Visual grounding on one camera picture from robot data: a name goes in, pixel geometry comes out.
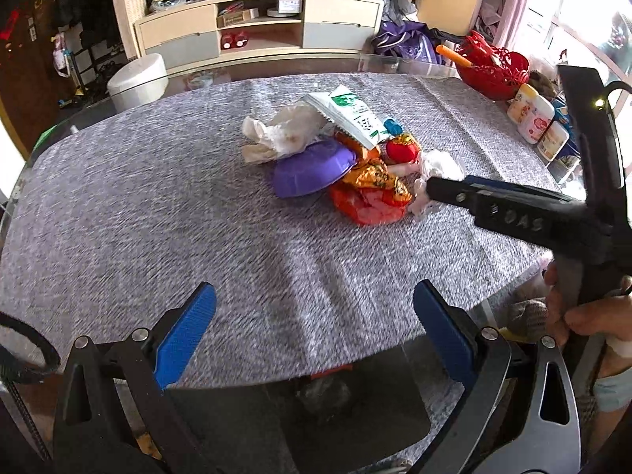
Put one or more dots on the white green packet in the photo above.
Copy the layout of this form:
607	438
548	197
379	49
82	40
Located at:
355	118

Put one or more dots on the crumpled white tissue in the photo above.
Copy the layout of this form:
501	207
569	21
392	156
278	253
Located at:
281	133

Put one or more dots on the person's right hand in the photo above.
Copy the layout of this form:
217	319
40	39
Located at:
592	313

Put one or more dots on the small orange wrapper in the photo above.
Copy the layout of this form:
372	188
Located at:
353	145

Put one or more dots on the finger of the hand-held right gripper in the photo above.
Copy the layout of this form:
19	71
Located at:
447	190
518	188

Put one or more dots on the grey tablecloth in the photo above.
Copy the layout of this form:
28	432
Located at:
148	232

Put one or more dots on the red jars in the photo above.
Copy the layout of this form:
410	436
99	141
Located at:
234	40

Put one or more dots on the pink white bag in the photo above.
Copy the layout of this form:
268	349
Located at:
60	54

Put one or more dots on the white round tin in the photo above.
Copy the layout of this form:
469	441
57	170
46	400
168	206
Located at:
286	8

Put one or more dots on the white round stool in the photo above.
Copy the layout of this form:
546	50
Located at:
138	81

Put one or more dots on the red plastic bag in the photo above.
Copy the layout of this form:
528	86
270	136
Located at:
368	210

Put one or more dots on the golden orange snack wrapper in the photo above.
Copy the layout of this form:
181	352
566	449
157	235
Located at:
377	180

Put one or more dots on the orange plastic stick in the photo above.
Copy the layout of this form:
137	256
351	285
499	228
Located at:
452	54

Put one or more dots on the white plastic bag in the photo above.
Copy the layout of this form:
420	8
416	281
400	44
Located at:
442	165

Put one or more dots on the white lotion bottle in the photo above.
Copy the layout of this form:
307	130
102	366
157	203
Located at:
553	140
537	121
522	106

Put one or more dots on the beige tv cabinet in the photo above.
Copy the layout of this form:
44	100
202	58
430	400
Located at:
182	24

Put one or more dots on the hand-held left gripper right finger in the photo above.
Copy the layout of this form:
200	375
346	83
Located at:
444	335

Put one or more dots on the purple bowl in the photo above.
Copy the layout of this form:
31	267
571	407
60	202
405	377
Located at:
306	173

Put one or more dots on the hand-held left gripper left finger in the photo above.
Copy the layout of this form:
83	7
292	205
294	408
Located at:
187	331

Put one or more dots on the brown knitted cloth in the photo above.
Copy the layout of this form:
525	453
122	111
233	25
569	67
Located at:
526	318

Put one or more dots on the red foil candy wrapper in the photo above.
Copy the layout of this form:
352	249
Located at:
401	150

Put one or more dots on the red plastic basket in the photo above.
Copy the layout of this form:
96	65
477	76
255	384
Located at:
493	74

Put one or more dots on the white wicker screen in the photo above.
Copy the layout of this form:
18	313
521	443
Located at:
126	5

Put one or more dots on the purple cloth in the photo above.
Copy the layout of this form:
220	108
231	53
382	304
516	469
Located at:
405	42

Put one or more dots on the small blue wrapper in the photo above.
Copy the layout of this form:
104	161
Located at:
392	126

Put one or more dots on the pink curtain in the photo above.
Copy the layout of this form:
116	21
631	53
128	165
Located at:
508	0

